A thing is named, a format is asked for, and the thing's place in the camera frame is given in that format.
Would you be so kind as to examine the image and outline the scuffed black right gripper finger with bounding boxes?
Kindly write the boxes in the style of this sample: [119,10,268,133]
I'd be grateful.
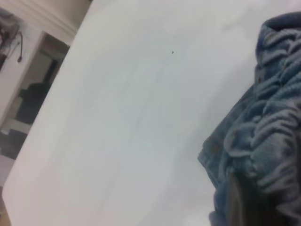
[225,170,261,226]

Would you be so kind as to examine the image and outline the blue denim pants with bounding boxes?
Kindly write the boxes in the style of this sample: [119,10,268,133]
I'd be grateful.
[197,10,301,226]

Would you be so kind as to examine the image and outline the dark bulky background object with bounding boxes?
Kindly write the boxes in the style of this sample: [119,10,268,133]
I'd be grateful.
[16,82,52,125]

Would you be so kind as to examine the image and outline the dark low furniture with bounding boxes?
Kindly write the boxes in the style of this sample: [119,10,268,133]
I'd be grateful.
[0,129,28,158]

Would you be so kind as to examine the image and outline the grey equipment clutter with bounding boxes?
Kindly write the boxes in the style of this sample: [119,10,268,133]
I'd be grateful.
[0,7,19,71]

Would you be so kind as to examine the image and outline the thin black hanging cable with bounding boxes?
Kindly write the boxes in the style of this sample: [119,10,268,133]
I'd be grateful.
[16,32,24,64]

